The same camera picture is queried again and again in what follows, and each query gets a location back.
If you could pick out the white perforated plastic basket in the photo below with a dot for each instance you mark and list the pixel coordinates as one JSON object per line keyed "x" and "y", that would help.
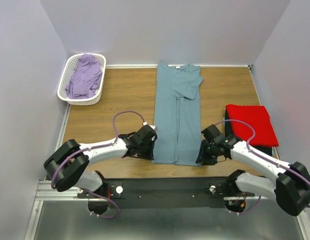
{"x": 67, "y": 73}

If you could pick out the folded red t shirt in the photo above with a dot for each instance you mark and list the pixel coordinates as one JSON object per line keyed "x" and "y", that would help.
{"x": 248, "y": 117}

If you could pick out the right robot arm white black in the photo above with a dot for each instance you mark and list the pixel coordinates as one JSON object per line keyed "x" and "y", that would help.
{"x": 285, "y": 183}

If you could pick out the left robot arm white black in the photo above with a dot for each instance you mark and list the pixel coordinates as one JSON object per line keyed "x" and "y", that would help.
{"x": 66, "y": 167}

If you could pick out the blue-grey t shirt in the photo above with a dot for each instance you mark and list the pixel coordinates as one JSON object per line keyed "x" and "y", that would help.
{"x": 177, "y": 115}

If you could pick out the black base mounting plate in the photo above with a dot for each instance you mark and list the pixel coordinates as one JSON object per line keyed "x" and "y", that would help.
{"x": 163, "y": 193}

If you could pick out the purple t shirt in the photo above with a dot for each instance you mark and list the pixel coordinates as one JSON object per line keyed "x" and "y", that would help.
{"x": 86, "y": 78}

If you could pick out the folded black t shirt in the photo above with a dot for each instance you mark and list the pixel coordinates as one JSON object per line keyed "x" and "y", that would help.
{"x": 229, "y": 131}

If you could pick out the aluminium extrusion frame rail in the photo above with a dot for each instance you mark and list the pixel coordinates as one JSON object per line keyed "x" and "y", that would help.
{"x": 44, "y": 193}

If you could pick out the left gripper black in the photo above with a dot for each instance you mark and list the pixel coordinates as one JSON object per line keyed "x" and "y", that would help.
{"x": 150, "y": 155}

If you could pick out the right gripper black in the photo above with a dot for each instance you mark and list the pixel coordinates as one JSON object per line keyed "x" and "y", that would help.
{"x": 207, "y": 160}

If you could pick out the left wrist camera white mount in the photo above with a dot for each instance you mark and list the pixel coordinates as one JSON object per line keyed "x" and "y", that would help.
{"x": 152, "y": 126}

